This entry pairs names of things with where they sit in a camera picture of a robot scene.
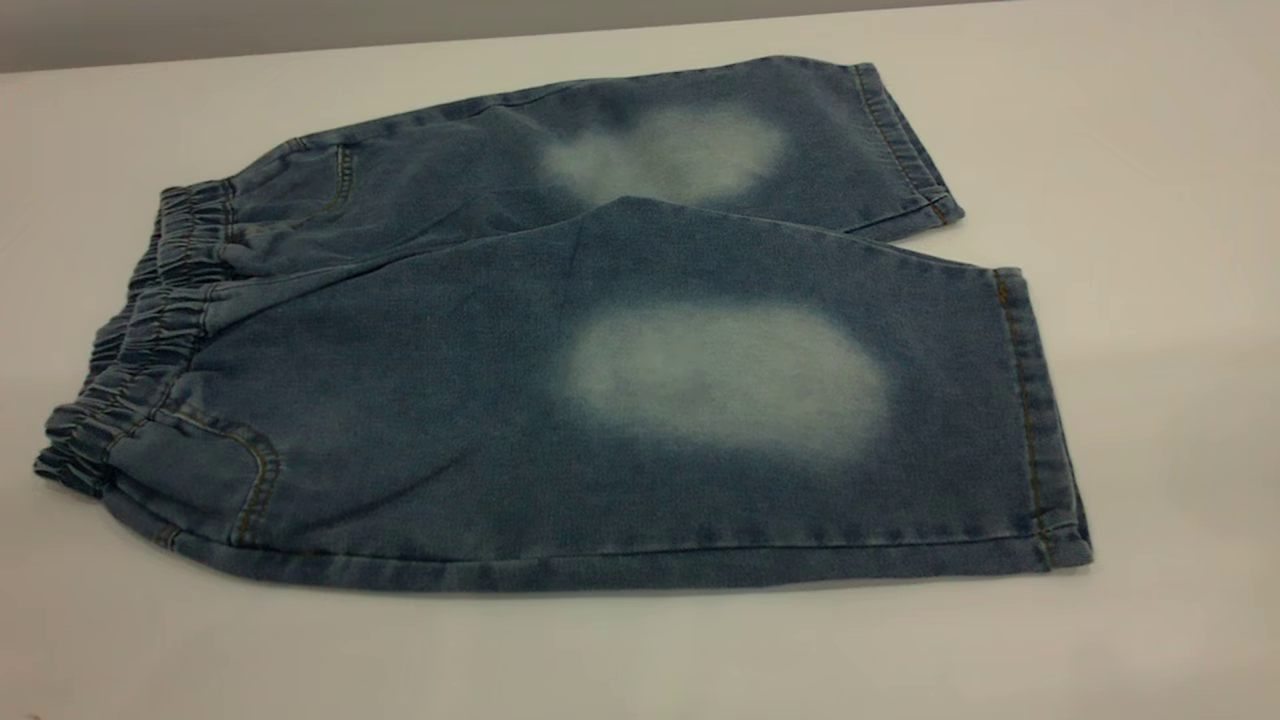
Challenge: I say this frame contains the blue denim pants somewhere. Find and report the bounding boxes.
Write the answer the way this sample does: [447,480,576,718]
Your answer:
[33,55,1094,593]

